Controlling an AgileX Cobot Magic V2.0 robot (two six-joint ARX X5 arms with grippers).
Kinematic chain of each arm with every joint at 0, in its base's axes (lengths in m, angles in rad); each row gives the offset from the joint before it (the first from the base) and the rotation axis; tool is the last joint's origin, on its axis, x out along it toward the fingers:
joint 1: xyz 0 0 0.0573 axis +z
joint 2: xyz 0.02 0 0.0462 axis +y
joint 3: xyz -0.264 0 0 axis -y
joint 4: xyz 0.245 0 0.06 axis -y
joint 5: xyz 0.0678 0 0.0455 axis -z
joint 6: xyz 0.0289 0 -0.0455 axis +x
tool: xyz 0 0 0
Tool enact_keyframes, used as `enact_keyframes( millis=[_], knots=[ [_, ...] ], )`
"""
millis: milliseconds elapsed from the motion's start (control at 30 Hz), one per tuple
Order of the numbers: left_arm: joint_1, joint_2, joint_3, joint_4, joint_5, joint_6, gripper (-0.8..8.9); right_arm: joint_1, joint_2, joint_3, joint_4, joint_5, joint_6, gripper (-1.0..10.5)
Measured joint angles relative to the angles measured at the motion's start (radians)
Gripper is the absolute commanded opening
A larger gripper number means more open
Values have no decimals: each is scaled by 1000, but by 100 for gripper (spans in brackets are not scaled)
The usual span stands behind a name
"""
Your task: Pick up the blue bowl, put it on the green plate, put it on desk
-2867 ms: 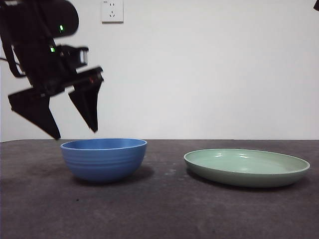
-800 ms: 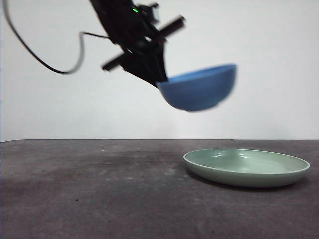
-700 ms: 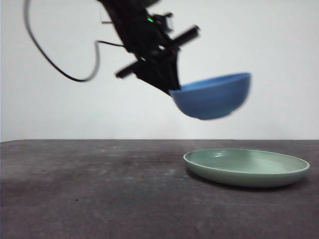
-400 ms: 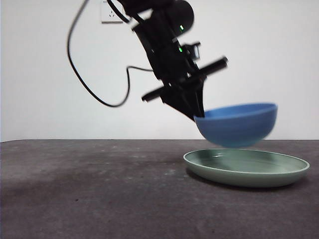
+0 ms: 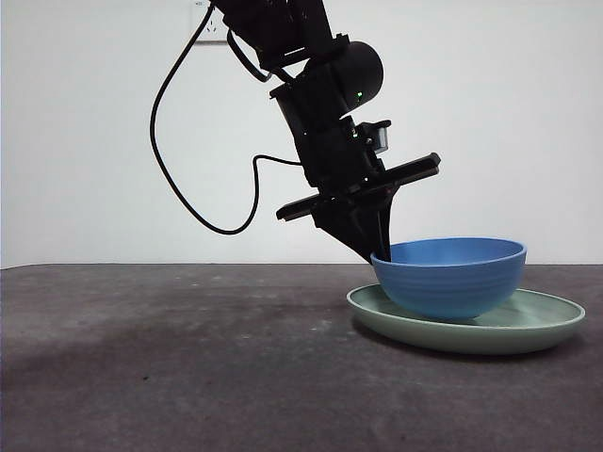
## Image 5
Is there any blue ribbed bowl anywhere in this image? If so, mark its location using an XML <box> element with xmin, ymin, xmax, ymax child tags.
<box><xmin>370</xmin><ymin>237</ymin><xmax>528</xmax><ymax>320</ymax></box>

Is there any green round plate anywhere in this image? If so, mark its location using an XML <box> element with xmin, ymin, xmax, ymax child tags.
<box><xmin>346</xmin><ymin>283</ymin><xmax>587</xmax><ymax>356</ymax></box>

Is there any pale grey camera box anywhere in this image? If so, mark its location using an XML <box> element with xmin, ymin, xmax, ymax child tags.
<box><xmin>356</xmin><ymin>120</ymin><xmax>393</xmax><ymax>155</ymax></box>

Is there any long black cable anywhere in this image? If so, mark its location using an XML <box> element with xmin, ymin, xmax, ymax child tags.
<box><xmin>149</xmin><ymin>4</ymin><xmax>303</xmax><ymax>236</ymax></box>

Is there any short black cable loop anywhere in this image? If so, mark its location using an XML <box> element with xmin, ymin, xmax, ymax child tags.
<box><xmin>227</xmin><ymin>28</ymin><xmax>284</xmax><ymax>84</ymax></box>

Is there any white wall socket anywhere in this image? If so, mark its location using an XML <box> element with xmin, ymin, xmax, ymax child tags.
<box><xmin>190</xmin><ymin>0</ymin><xmax>233</xmax><ymax>47</ymax></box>

